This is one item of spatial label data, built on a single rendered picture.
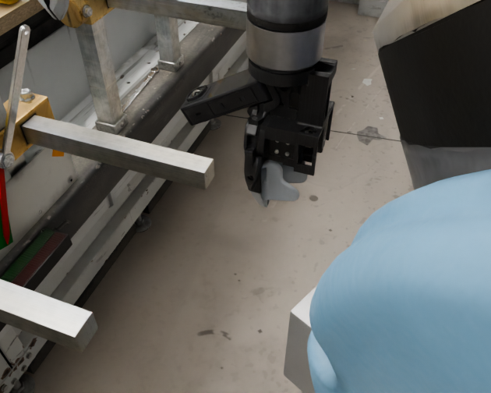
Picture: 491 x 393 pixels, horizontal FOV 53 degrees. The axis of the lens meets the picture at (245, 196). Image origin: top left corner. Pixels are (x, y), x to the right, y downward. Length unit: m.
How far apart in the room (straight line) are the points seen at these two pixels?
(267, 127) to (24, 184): 0.41
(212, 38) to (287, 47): 0.83
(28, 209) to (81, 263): 0.68
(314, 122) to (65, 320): 0.31
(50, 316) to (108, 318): 1.03
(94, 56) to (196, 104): 0.38
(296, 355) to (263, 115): 0.27
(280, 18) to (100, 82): 0.53
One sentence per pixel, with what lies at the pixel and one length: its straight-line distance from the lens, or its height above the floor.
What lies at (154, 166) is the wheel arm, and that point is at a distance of 0.66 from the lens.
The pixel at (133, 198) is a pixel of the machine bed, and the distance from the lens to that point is 1.63.
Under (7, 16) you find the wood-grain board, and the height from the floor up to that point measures 0.90.
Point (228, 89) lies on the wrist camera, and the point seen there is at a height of 0.99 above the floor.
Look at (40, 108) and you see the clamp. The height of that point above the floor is 0.86.
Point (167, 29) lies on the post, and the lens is 1.12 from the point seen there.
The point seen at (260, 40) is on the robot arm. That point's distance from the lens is 0.47.
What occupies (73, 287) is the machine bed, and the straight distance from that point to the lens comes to 1.45.
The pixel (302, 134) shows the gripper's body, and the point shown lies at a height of 0.97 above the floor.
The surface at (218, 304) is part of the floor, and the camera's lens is 1.53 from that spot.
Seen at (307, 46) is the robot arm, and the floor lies 1.06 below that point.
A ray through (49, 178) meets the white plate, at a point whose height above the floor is 0.75.
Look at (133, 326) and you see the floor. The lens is 1.52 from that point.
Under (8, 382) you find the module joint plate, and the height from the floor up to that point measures 0.14.
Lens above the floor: 1.27
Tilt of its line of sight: 44 degrees down
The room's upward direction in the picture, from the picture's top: straight up
